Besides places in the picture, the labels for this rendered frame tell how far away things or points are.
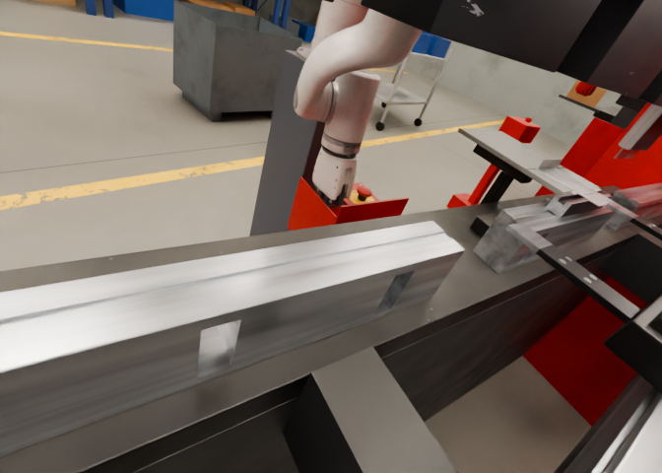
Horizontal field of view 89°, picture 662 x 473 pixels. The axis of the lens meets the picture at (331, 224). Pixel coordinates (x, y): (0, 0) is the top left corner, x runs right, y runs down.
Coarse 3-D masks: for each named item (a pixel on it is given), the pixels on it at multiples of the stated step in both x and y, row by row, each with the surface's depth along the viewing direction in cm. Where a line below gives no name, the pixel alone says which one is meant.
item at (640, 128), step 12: (648, 108) 54; (660, 108) 53; (648, 120) 54; (660, 120) 54; (636, 132) 55; (648, 132) 55; (660, 132) 59; (624, 144) 57; (636, 144) 56; (648, 144) 60; (624, 156) 60
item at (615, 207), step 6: (612, 204) 62; (618, 204) 63; (612, 210) 62; (618, 210) 61; (624, 210) 62; (624, 216) 60; (630, 216) 60; (636, 216) 61; (636, 222) 59; (642, 222) 59; (648, 222) 60; (642, 228) 59; (648, 228) 58; (654, 228) 58; (654, 234) 57; (660, 234) 57
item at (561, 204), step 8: (568, 192) 62; (600, 192) 70; (552, 200) 60; (560, 200) 60; (568, 200) 61; (576, 200) 60; (584, 200) 61; (552, 208) 60; (560, 208) 59; (568, 208) 58; (576, 208) 61; (584, 208) 64; (592, 208) 67; (560, 216) 59
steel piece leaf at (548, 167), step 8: (544, 160) 67; (552, 160) 69; (560, 160) 71; (544, 168) 70; (552, 168) 72; (552, 176) 66; (560, 176) 68; (568, 176) 70; (568, 184) 65; (576, 184) 67; (584, 184) 69; (576, 192) 63; (584, 192) 64; (592, 192) 66
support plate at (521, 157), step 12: (468, 132) 76; (480, 132) 79; (492, 132) 83; (480, 144) 73; (492, 144) 74; (504, 144) 77; (516, 144) 80; (504, 156) 69; (516, 156) 72; (528, 156) 75; (540, 156) 78; (516, 168) 68; (528, 168) 67; (540, 180) 64; (552, 180) 65; (564, 192) 62
